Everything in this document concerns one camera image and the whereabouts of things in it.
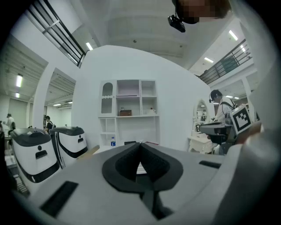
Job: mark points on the white shelf cabinet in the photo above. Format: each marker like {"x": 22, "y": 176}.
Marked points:
{"x": 129, "y": 126}

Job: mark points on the person's white hoodie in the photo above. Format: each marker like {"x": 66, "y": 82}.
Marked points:
{"x": 266, "y": 88}

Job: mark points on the black tray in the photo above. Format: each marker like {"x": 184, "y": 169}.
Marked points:
{"x": 130, "y": 143}

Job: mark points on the person's right forearm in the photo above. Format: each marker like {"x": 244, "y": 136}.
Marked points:
{"x": 251, "y": 131}

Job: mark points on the clear water bottle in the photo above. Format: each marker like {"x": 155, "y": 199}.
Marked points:
{"x": 113, "y": 142}

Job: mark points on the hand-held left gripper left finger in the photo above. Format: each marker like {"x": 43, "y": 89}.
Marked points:
{"x": 87, "y": 186}

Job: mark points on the ceiling light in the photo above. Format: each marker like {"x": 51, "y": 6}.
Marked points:
{"x": 19, "y": 80}
{"x": 208, "y": 60}
{"x": 233, "y": 35}
{"x": 89, "y": 46}

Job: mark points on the white plastic container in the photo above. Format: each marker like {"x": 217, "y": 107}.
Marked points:
{"x": 151, "y": 112}

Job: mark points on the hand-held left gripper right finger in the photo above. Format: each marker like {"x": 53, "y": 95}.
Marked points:
{"x": 188, "y": 171}

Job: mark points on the brown wooden box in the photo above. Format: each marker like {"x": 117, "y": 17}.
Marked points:
{"x": 125, "y": 113}

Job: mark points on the white and black machine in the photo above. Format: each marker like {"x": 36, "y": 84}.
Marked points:
{"x": 33, "y": 153}
{"x": 70, "y": 142}

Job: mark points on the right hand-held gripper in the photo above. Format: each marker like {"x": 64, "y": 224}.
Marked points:
{"x": 240, "y": 119}

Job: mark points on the black balcony railing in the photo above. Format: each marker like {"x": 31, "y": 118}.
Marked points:
{"x": 61, "y": 37}
{"x": 228, "y": 63}

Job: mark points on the black head-worn camera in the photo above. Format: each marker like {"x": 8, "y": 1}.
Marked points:
{"x": 176, "y": 22}

